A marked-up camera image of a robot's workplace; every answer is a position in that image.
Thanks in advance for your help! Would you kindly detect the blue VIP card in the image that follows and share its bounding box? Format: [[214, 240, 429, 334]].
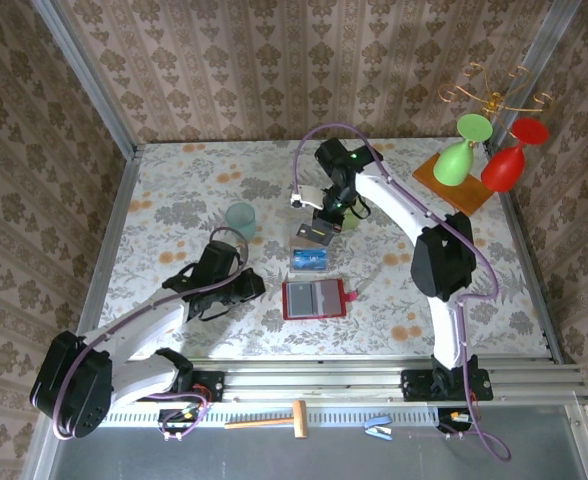
[[292, 248, 330, 271]]

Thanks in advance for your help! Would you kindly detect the red leather card holder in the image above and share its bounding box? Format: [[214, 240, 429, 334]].
[[281, 278, 358, 321]]

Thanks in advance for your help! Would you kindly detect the clear box with blue item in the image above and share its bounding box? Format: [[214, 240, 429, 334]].
[[288, 219, 333, 275]]

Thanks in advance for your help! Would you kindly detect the teal frosted cup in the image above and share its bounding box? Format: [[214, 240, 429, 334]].
[[224, 202, 258, 243]]

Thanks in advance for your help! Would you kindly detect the green plastic wine glass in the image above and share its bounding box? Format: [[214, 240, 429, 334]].
[[432, 113, 494, 187]]

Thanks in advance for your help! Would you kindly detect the orange wooden rack base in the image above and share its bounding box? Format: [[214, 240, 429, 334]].
[[412, 153, 495, 217]]

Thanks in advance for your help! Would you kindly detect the wooden mallet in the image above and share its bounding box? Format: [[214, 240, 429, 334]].
[[223, 399, 309, 440]]

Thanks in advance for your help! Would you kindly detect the red plastic wine glass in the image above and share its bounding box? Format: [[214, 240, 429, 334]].
[[480, 117, 550, 194]]

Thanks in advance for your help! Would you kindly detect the grey metal panel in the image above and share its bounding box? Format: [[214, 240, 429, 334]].
[[21, 399, 588, 480]]

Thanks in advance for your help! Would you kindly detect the blue stapler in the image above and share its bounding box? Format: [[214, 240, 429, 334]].
[[363, 414, 394, 441]]

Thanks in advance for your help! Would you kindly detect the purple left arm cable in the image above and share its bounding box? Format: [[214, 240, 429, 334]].
[[52, 227, 250, 442]]

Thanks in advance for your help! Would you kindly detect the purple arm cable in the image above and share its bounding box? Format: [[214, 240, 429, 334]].
[[52, 227, 250, 442], [292, 123, 513, 464]]

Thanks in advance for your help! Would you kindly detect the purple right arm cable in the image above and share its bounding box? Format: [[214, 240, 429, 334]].
[[292, 123, 513, 464]]

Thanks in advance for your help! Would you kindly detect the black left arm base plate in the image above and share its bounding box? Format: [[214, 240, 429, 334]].
[[138, 370, 225, 403]]

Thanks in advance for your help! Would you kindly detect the aluminium frame profile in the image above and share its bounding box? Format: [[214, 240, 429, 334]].
[[43, 355, 588, 404], [486, 0, 584, 154], [66, 147, 143, 369], [496, 189, 588, 399], [29, 0, 140, 160]]

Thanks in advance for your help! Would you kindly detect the black wired controller box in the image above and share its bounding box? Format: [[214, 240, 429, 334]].
[[436, 407, 475, 435], [157, 407, 206, 435]]

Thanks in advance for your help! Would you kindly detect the perforated metal cable duct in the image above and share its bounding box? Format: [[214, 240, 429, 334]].
[[61, 403, 475, 429]]

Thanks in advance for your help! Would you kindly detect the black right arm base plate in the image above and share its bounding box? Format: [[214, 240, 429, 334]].
[[401, 368, 494, 403]]

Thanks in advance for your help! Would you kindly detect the gold wire glass rack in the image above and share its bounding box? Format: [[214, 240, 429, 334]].
[[437, 62, 555, 151]]

